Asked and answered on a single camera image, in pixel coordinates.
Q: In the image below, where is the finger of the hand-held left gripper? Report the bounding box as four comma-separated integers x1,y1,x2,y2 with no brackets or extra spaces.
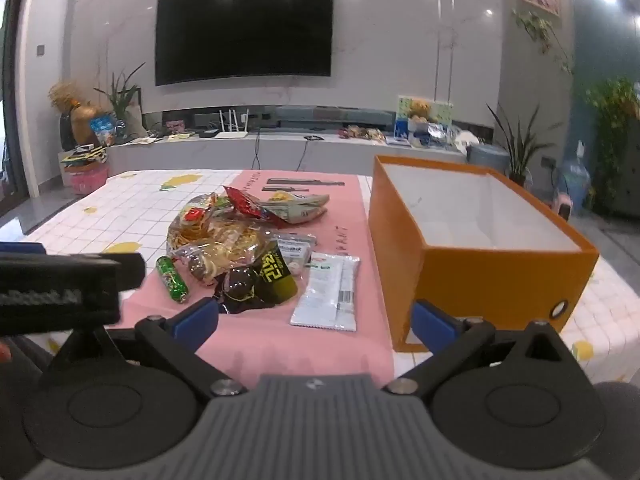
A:
0,242,147,292

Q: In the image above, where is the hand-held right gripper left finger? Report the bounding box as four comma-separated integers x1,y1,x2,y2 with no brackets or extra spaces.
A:
45,297,248,401

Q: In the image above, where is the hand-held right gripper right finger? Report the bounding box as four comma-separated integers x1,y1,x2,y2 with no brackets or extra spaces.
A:
382,299,593,401

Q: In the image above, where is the green candy roll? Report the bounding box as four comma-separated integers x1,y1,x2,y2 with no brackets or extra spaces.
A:
156,256,190,305

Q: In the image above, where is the clear bag of brown candies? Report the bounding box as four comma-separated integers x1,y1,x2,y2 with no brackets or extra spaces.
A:
175,247,236,286

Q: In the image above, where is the orange cardboard box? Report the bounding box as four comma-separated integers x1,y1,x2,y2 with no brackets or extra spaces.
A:
368,155,600,353

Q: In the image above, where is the clear yellow noodle bag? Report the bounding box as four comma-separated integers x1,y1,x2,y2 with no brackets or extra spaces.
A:
167,225,281,273

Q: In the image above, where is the black yellow snack packet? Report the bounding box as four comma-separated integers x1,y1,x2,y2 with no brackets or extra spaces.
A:
215,242,298,313

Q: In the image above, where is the small grey white packet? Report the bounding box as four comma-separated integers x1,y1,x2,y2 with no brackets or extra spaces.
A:
277,234,317,263

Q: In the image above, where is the red snack packet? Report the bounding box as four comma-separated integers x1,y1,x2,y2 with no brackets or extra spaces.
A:
222,186,283,225

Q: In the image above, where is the fries snack packet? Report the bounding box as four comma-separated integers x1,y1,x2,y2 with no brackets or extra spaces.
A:
260,192,331,225

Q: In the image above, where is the pile of small snacks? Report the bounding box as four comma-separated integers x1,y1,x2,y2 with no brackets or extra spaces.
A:
340,125,386,142

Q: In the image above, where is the pink printed mat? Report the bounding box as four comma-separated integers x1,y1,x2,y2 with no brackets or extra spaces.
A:
104,169,397,386

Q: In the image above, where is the white checked tablecloth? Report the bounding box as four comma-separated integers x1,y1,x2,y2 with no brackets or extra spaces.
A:
0,167,640,396

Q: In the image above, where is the pink basket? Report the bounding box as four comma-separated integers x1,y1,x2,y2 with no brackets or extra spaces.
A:
70,165,109,195

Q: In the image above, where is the white flat packet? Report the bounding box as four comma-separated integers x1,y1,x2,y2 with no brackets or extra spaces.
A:
290,254,361,332

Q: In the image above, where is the stack of colourful papers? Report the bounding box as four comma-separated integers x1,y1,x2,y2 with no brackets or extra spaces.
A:
60,145,108,165

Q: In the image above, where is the blue snack bag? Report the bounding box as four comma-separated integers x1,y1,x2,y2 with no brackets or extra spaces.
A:
90,116,118,143

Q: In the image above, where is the brown vase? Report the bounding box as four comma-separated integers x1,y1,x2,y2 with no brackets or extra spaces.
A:
70,102,101,147

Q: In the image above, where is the pink small appliance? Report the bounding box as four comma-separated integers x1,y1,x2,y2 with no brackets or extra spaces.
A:
552,190,573,221

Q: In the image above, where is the grey trash bin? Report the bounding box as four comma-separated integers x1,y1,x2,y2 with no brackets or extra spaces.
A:
467,142,508,167

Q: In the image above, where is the dried flower bunch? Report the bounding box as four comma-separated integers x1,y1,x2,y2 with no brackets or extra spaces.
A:
48,80,85,110

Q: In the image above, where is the white plastic bag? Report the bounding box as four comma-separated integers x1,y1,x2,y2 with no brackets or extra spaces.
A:
452,130,481,153

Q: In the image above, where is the white router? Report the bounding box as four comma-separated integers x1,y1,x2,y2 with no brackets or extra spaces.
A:
214,109,251,140

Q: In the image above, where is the long leaf potted plant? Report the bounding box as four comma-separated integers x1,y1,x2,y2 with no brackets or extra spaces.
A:
487,104,563,186

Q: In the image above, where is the grey television console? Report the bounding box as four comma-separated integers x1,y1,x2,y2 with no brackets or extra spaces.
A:
107,132,511,181

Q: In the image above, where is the blue water bottle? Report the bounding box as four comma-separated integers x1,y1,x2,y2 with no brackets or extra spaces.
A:
560,142,591,216

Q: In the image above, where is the green white card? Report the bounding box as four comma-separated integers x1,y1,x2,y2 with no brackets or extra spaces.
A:
396,95,453,138

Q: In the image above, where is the brown teddy bear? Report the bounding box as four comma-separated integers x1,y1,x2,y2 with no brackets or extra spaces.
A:
407,99,433,126

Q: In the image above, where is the grey cabinet with plants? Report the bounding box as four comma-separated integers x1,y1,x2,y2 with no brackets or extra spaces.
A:
585,77,640,211

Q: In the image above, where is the hanging vine plant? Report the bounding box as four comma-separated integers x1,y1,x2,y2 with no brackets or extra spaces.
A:
512,9,573,73

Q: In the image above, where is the black wall television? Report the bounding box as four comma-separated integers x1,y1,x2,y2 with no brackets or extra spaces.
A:
154,0,335,87

